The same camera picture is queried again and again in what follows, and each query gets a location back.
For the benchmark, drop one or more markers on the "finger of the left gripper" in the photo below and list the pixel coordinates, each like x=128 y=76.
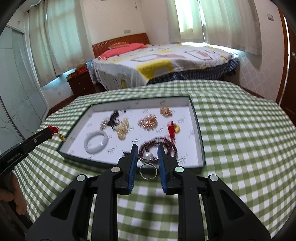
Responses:
x=38 y=138

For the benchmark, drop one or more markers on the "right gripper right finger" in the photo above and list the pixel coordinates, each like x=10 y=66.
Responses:
x=208 y=208

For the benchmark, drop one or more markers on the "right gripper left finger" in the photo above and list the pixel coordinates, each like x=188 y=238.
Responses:
x=67 y=217

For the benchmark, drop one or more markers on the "red tassel gold charm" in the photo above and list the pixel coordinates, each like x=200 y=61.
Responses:
x=56 y=133

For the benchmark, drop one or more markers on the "gold pearl brooch cluster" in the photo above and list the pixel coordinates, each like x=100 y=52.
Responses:
x=148 y=123

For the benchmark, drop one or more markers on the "green jewelry tray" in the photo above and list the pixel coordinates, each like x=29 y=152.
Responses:
x=179 y=109

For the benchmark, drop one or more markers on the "left hand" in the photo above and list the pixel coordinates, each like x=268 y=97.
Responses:
x=14 y=193

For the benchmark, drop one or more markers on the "white wardrobe door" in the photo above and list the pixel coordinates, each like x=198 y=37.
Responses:
x=23 y=107

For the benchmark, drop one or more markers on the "white jade bangle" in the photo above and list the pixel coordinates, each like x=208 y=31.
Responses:
x=95 y=142

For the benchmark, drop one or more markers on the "dark wooden nightstand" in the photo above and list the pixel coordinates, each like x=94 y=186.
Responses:
x=81 y=84

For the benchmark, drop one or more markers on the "green checkered tablecloth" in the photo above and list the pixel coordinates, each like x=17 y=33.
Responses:
x=249 y=143

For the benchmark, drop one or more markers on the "red boxes on nightstand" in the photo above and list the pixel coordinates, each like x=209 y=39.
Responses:
x=80 y=69

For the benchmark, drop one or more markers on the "left white curtain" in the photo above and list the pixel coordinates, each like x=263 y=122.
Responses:
x=59 y=38

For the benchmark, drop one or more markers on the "white curtain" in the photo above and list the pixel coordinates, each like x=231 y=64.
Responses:
x=59 y=38
x=232 y=24

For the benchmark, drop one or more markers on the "pink pillow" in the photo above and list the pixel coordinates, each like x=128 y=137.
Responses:
x=121 y=50

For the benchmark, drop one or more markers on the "red knot gold pendant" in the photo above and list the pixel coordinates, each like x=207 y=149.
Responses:
x=173 y=129

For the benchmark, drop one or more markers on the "brown wooden door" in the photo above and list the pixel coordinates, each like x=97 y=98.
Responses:
x=286 y=94

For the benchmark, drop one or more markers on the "bed with patterned sheet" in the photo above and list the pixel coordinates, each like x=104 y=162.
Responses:
x=163 y=63

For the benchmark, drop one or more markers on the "right white curtain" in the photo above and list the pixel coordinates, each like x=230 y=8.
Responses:
x=232 y=24

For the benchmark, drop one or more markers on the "wall light switch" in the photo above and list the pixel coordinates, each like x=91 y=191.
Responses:
x=270 y=17

